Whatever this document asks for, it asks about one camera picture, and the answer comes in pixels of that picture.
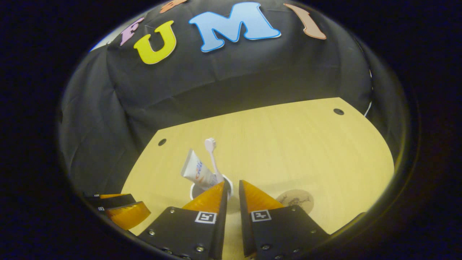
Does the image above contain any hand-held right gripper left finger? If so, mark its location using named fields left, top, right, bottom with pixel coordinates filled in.
left=138, top=181, right=229, bottom=260

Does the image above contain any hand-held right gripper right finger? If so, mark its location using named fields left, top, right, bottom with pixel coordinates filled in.
left=238, top=179, right=330, bottom=260

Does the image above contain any round cork coaster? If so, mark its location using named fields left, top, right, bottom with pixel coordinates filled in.
left=276, top=189, right=315, bottom=215

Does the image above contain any white cup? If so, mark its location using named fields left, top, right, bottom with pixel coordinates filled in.
left=189, top=174, right=241, bottom=214

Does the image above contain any white toothpaste tube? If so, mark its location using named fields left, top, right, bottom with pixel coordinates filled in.
left=180, top=149, right=222, bottom=191

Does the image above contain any white toothbrush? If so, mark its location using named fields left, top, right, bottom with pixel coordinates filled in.
left=204, top=138, right=225, bottom=184

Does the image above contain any wooden desktop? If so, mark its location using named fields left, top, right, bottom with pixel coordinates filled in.
left=121, top=97, right=395, bottom=260

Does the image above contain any black backdrop cloth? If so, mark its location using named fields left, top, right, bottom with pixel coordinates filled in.
left=60, top=0, right=401, bottom=197

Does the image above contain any white cable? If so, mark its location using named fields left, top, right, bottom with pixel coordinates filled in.
left=363, top=69, right=373, bottom=118

